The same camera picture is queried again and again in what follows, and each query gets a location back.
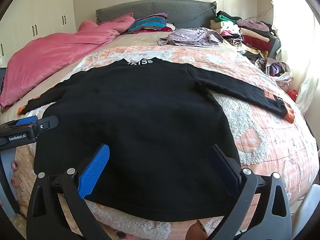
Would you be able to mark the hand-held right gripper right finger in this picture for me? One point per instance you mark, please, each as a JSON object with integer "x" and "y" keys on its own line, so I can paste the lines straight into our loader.
{"x": 225, "y": 170}

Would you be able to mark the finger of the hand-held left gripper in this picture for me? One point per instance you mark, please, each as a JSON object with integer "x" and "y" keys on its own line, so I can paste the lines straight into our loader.
{"x": 26, "y": 120}
{"x": 47, "y": 123}

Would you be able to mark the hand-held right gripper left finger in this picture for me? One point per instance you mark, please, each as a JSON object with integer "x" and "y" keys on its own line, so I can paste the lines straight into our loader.
{"x": 93, "y": 170}

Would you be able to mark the black sweater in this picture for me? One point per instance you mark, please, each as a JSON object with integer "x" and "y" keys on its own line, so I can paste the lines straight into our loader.
{"x": 140, "y": 130}

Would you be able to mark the bag of clothes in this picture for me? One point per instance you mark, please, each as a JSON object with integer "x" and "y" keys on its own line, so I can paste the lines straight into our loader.
{"x": 277, "y": 68}

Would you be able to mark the pile of folded clothes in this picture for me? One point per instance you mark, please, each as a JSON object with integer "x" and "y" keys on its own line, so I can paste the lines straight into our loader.
{"x": 247, "y": 33}

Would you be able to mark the person's left hand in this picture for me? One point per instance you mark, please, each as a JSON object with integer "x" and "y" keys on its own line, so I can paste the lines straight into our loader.
{"x": 15, "y": 166}

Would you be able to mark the orange white patterned blanket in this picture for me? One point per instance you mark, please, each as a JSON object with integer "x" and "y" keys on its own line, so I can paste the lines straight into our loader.
{"x": 262, "y": 135}

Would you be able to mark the pink duvet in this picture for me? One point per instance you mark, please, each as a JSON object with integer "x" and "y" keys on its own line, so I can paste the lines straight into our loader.
{"x": 50, "y": 55}

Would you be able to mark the red bag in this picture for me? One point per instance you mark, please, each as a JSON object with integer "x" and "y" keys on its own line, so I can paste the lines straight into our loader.
{"x": 293, "y": 95}

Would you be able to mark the white wardrobe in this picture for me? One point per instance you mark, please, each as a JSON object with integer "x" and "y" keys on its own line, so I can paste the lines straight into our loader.
{"x": 37, "y": 12}

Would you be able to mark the beige bed sheet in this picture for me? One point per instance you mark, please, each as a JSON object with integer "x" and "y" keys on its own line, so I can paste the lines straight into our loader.
{"x": 140, "y": 38}

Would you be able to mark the grey chair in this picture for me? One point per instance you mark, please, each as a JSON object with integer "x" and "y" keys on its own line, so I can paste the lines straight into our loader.
{"x": 275, "y": 47}

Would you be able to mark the crumpled lilac garment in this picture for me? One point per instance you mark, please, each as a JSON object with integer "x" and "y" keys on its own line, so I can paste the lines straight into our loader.
{"x": 192, "y": 36}

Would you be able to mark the striped pillow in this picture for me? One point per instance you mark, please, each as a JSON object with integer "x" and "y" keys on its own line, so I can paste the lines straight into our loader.
{"x": 147, "y": 23}

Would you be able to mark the cream curtain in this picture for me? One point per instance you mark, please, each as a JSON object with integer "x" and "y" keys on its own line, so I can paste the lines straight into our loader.
{"x": 295, "y": 42}

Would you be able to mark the grey padded headboard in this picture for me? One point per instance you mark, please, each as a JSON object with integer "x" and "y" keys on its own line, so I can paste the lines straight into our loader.
{"x": 175, "y": 12}

